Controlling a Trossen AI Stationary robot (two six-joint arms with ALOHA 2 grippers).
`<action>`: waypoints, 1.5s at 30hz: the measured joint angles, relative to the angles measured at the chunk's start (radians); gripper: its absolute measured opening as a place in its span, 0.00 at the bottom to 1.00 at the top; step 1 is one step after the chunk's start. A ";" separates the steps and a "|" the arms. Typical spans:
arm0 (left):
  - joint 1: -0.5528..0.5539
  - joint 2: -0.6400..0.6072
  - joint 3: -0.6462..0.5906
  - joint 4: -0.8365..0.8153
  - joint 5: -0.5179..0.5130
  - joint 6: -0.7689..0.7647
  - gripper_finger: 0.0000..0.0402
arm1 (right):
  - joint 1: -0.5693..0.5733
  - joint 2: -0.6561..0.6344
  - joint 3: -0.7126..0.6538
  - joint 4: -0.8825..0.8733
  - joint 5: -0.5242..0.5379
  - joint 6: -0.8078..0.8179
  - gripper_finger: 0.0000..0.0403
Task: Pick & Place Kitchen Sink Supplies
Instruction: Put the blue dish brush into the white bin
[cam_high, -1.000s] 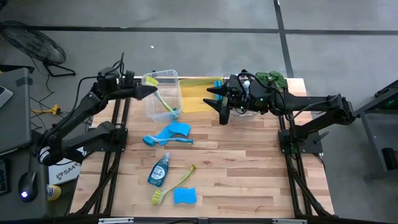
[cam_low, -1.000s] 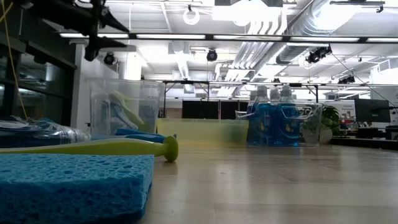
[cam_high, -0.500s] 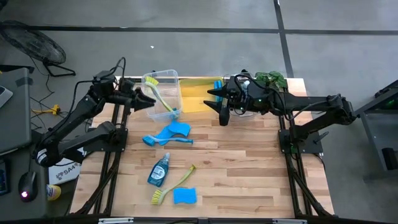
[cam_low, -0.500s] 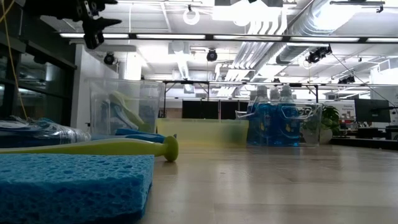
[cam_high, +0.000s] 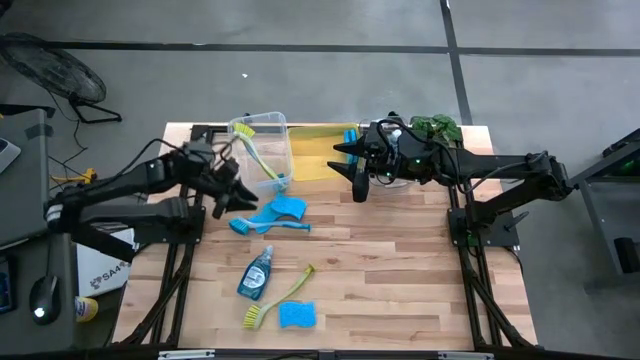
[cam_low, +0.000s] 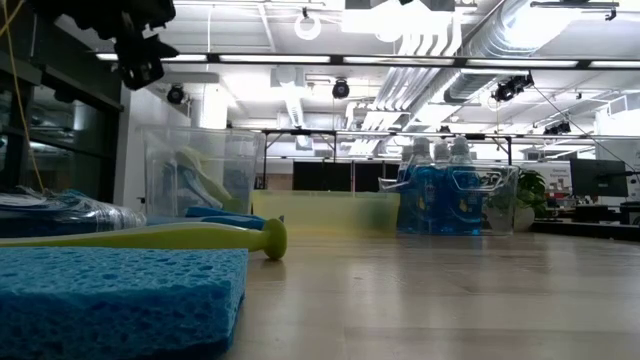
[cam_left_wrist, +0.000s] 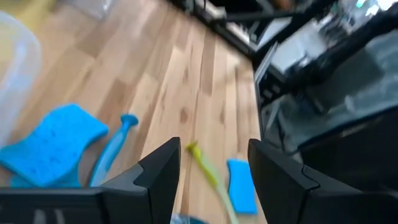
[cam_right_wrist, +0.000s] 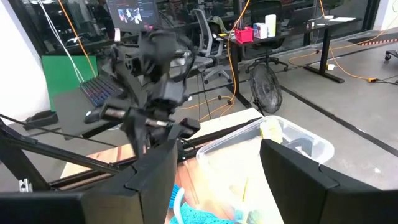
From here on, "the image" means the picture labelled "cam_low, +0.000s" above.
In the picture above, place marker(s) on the green potted plant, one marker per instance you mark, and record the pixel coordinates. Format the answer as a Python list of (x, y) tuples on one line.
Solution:
[(530, 187)]

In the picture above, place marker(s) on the black office desk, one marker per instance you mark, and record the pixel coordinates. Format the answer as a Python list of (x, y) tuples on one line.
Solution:
[(585, 231)]

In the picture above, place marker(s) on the white printed sign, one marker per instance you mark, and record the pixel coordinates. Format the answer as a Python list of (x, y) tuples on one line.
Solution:
[(560, 175)]

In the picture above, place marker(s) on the small black ceiling spotlight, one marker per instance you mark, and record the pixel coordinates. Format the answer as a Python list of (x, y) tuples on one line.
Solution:
[(557, 128)]

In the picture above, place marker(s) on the blue cellulose sponge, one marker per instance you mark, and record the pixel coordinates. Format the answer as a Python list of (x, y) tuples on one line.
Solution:
[(225, 211), (110, 300)]

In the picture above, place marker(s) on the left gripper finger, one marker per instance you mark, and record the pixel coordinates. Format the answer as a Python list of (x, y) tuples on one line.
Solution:
[(152, 47)]

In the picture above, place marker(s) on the silver ventilation duct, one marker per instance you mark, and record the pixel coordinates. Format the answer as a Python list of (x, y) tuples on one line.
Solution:
[(505, 30)]

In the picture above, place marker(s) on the tall clear plastic bin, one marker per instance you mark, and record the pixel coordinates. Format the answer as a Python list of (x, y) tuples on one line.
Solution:
[(240, 150)]

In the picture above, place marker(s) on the black low cabinets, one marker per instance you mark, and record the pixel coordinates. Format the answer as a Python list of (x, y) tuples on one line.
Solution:
[(320, 175)]

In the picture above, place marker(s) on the black-legged background table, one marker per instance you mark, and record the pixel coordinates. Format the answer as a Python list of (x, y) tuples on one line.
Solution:
[(300, 132)]

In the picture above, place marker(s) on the green dish brush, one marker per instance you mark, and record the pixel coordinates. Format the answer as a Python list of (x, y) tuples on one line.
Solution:
[(150, 237), (210, 185)]

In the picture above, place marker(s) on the yellow plastic tray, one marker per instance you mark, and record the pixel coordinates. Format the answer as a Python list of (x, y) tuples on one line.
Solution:
[(325, 215)]

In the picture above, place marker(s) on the black computer monitor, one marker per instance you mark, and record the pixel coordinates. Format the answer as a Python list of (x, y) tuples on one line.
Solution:
[(597, 177)]

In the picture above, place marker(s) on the black ceiling spotlight cluster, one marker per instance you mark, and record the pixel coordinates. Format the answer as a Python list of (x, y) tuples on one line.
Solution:
[(507, 90)]

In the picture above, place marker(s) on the ceiling light panel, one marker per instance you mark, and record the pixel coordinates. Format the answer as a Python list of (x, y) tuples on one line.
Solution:
[(275, 59), (400, 60), (615, 64), (190, 57), (522, 63)]

